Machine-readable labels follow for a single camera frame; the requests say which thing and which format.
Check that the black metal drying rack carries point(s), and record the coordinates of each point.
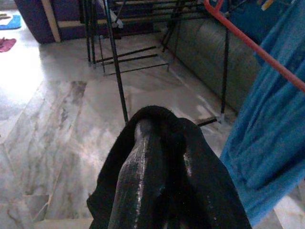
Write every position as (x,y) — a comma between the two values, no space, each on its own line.
(118,74)

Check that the bright blue terry garment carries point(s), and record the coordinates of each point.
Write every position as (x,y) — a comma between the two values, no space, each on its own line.
(267,143)

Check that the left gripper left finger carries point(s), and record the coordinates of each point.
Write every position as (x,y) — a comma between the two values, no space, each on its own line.
(140,181)

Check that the grey sofa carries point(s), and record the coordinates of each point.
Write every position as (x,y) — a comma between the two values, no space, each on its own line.
(209,52)

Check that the dark blue garment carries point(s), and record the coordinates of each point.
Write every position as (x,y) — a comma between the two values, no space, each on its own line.
(250,19)

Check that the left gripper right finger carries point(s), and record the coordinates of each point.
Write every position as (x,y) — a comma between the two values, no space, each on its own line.
(193,190)

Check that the blue mat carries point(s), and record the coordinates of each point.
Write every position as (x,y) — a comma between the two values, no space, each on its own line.
(10,23)

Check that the pink cloth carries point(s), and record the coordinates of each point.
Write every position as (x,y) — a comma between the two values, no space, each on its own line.
(7,45)

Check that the black garment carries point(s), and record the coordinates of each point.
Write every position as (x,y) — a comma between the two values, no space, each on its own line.
(104,195)

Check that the purple sofa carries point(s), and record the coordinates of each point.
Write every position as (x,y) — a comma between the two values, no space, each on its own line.
(35,21)

